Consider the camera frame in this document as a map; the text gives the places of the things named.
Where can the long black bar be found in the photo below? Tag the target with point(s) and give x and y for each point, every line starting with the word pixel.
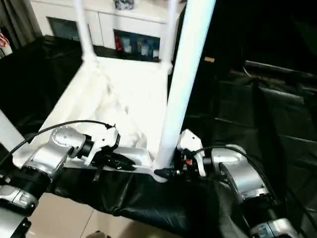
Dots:
pixel 284 67

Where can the dark robot foot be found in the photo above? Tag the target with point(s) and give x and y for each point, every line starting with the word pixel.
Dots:
pixel 97 235

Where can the white cabinet with glass doors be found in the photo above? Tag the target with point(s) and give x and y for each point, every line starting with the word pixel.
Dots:
pixel 104 22

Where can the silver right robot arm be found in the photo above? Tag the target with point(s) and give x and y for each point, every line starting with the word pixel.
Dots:
pixel 242 176

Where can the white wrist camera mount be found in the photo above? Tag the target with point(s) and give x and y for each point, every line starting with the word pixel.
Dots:
pixel 106 141
pixel 189 141

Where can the red patterned cloth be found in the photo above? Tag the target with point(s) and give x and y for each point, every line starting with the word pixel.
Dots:
pixel 3 41

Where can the small tan label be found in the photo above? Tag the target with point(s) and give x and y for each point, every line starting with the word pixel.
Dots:
pixel 209 59

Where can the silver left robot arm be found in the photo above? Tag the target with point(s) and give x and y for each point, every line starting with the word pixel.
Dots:
pixel 49 156

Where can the black glossy mat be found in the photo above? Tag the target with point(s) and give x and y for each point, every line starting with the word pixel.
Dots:
pixel 247 124

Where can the white plastic table top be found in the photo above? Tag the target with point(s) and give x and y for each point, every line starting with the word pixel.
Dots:
pixel 123 81

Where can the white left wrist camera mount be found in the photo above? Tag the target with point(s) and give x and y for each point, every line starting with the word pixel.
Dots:
pixel 106 141

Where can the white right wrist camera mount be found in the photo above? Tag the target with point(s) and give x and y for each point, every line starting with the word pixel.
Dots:
pixel 189 141

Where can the grey curtain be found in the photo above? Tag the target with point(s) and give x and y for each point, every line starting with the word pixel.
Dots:
pixel 19 22

